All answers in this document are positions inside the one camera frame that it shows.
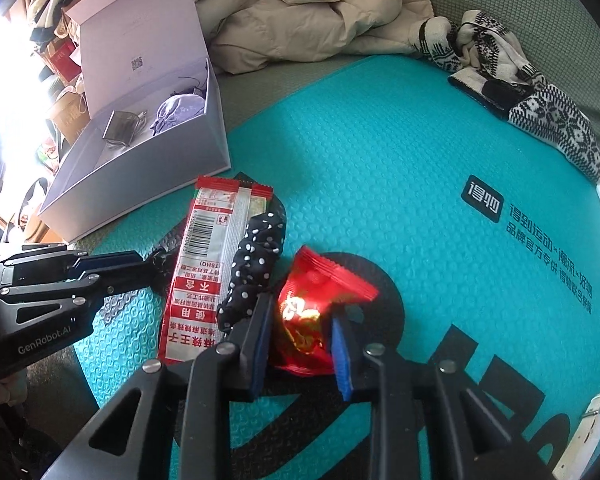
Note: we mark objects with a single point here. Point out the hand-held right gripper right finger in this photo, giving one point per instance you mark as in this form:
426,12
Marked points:
342,360

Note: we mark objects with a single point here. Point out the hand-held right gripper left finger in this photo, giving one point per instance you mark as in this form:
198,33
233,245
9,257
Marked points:
260,355

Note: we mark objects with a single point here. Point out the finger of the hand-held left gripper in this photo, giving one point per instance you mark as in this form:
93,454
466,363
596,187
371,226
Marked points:
105,261
80,292

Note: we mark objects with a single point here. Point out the black hair scrunchie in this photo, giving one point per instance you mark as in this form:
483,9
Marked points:
160,265

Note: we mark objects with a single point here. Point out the white gift box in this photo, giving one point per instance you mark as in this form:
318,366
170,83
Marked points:
130,185

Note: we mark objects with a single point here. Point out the bright red candy packet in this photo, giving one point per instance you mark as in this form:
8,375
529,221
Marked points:
325,280

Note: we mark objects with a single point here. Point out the red white snack packet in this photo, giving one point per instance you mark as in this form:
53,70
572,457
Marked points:
200,260

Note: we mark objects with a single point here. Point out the brown plush cushion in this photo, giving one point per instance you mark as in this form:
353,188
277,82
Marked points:
55,385

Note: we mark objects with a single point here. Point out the brown paper bag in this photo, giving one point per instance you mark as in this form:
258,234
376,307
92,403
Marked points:
67,120

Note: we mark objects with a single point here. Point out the teal bubble mailer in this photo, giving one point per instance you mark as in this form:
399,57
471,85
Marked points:
380,160

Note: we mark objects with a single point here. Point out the red paper bag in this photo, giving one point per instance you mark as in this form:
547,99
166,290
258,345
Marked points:
62,62

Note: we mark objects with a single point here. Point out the white handbag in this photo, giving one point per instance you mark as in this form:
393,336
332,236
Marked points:
587,435

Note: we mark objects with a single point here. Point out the beige padded jacket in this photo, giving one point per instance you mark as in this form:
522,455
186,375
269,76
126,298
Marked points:
305,20

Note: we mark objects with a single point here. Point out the black white patterned knit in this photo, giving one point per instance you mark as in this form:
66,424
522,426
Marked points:
555,120

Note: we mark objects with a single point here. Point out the green sofa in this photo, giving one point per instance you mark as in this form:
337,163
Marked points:
555,20

